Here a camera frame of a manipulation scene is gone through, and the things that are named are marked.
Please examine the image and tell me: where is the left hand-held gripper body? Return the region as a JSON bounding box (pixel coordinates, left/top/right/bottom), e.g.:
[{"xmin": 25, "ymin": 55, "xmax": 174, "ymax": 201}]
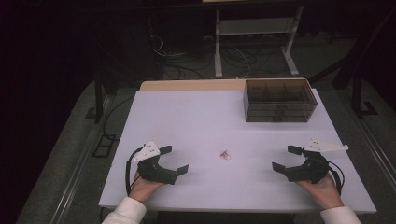
[{"xmin": 131, "ymin": 141, "xmax": 178, "ymax": 186}]

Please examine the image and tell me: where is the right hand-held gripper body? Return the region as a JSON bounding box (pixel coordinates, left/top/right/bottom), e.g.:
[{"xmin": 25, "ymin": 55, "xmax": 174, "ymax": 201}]
[{"xmin": 284, "ymin": 138, "xmax": 349, "ymax": 185}]

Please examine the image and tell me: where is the smoked clear drawer box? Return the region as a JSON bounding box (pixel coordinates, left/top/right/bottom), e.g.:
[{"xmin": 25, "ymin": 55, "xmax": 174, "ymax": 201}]
[{"xmin": 242, "ymin": 77, "xmax": 318, "ymax": 123}]

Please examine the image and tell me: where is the person's left hand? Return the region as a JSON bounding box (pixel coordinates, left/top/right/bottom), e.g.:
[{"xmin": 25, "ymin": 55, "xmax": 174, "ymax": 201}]
[{"xmin": 128, "ymin": 171, "xmax": 165, "ymax": 204}]

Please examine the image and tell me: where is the person's right hand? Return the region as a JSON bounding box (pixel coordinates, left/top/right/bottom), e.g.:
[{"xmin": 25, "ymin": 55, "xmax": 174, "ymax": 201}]
[{"xmin": 295, "ymin": 172, "xmax": 345, "ymax": 210}]

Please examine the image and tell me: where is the black metal stand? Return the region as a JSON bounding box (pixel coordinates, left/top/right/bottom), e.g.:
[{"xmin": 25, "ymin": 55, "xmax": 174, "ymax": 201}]
[
  {"xmin": 349, "ymin": 71, "xmax": 379, "ymax": 119},
  {"xmin": 84, "ymin": 69, "xmax": 106, "ymax": 124}
]

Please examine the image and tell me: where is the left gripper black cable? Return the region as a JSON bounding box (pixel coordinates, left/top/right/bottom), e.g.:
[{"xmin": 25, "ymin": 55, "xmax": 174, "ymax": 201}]
[{"xmin": 124, "ymin": 145, "xmax": 146, "ymax": 197}]

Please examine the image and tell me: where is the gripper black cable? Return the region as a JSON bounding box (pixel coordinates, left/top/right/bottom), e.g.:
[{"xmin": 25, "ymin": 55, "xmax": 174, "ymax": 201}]
[
  {"xmin": 326, "ymin": 160, "xmax": 347, "ymax": 196},
  {"xmin": 124, "ymin": 145, "xmax": 146, "ymax": 197}
]

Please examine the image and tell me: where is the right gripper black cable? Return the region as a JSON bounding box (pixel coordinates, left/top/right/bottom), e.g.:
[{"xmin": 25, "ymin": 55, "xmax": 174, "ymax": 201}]
[{"xmin": 326, "ymin": 160, "xmax": 347, "ymax": 196}]

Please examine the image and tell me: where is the black floor bracket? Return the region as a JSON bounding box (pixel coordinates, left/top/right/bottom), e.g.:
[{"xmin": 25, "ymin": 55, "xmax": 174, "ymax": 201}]
[{"xmin": 92, "ymin": 133, "xmax": 118, "ymax": 159}]

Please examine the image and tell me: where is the black floor cable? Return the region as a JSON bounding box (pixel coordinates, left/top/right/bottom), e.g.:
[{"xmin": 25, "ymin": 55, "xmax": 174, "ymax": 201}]
[{"xmin": 102, "ymin": 95, "xmax": 135, "ymax": 142}]

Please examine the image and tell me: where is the tangle of floor cables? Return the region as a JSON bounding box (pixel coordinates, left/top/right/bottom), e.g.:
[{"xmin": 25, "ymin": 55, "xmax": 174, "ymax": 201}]
[{"xmin": 148, "ymin": 34, "xmax": 290, "ymax": 80}]

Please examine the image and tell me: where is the white metal desk frame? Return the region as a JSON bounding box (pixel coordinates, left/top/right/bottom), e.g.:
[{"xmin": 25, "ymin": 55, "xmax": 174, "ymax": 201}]
[{"xmin": 213, "ymin": 5, "xmax": 305, "ymax": 79}]

